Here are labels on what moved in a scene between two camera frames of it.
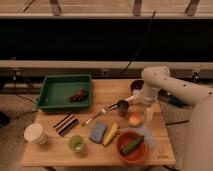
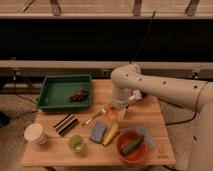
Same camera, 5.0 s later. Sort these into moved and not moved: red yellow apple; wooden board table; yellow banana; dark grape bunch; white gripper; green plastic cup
Moved: red yellow apple; white gripper
Not moved: yellow banana; wooden board table; green plastic cup; dark grape bunch
